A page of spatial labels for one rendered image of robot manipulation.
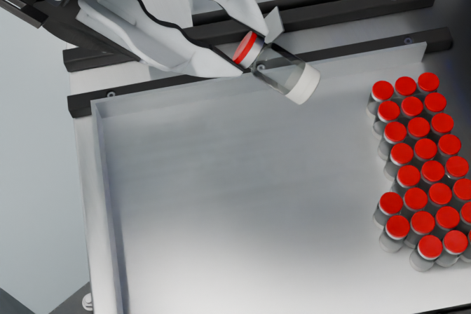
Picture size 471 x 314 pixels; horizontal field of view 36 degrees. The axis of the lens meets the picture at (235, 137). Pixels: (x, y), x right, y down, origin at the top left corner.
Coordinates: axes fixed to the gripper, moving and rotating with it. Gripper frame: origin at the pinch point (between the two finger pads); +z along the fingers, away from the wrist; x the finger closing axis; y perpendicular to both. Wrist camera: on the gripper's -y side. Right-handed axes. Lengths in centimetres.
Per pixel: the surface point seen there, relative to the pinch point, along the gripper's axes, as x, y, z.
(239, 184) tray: -14.3, -26.7, 12.6
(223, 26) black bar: -3.0, -37.1, 4.5
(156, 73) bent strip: -10.8, -36.3, 1.0
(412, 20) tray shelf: 8.3, -37.3, 21.5
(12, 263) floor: -78, -109, 3
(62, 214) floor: -65, -115, 7
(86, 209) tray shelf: -24.2, -27.0, 1.3
